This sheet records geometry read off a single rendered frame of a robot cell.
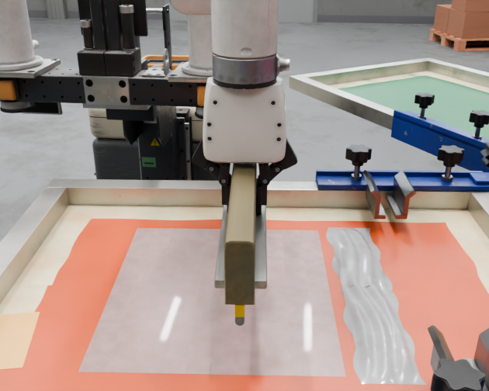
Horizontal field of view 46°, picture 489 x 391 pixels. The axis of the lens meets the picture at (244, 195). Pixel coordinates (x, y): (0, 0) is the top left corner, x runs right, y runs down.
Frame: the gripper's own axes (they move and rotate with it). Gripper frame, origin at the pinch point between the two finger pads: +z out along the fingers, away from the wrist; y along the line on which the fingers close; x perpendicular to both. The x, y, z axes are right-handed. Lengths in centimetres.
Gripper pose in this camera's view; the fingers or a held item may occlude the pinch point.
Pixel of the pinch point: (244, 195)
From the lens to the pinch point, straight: 73.6
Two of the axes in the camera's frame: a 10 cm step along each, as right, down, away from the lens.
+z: 0.0, 9.0, 4.3
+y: -10.0, -0.1, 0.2
